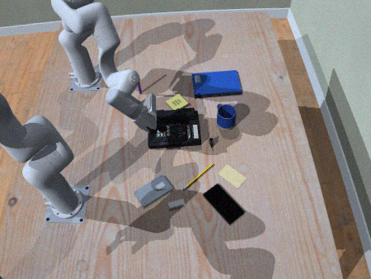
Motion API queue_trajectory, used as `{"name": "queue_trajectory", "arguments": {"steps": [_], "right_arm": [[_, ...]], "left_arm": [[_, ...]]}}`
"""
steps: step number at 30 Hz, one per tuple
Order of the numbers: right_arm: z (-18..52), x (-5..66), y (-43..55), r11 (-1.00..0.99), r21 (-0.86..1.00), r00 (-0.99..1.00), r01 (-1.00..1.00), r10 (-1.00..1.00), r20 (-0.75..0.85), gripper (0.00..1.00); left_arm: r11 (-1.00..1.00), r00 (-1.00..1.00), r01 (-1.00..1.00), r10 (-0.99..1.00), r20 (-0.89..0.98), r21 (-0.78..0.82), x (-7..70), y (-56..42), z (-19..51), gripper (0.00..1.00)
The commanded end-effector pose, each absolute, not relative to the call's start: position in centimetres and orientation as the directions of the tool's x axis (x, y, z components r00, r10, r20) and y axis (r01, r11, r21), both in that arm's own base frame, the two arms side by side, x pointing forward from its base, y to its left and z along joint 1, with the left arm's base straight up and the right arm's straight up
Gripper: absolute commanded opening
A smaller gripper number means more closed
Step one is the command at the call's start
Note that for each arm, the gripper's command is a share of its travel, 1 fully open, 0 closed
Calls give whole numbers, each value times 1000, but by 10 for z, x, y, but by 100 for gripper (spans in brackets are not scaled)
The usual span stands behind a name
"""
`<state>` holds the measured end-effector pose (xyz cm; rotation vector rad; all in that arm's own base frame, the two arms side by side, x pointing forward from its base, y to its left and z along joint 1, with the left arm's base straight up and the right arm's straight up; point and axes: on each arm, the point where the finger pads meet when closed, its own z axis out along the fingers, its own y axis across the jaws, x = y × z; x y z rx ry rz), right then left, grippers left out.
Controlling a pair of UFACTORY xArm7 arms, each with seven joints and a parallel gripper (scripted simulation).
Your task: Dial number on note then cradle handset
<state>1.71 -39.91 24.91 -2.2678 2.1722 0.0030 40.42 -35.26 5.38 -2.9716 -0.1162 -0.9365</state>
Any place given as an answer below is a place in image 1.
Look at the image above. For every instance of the black rectangular slab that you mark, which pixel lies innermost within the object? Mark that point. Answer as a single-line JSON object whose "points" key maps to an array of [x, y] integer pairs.
{"points": [[223, 204]]}

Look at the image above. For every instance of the dark grey telephone handset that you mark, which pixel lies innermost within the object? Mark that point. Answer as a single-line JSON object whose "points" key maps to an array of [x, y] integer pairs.
{"points": [[182, 113]]}

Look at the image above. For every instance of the blue notebook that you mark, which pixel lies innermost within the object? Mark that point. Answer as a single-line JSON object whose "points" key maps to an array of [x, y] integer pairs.
{"points": [[216, 84]]}

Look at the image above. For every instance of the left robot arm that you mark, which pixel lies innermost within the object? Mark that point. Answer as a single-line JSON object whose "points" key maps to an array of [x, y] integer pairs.
{"points": [[95, 19]]}

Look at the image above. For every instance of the yellow sticky note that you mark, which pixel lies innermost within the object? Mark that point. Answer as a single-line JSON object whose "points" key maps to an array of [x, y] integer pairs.
{"points": [[177, 102]]}

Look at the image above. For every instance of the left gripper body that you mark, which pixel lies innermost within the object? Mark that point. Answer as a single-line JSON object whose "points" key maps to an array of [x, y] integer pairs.
{"points": [[144, 120]]}

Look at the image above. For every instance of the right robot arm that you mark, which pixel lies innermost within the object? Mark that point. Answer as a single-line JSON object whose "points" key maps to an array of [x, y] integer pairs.
{"points": [[29, 142]]}

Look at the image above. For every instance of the blue mug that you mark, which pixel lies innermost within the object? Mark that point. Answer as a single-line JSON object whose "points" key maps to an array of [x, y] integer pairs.
{"points": [[226, 116]]}

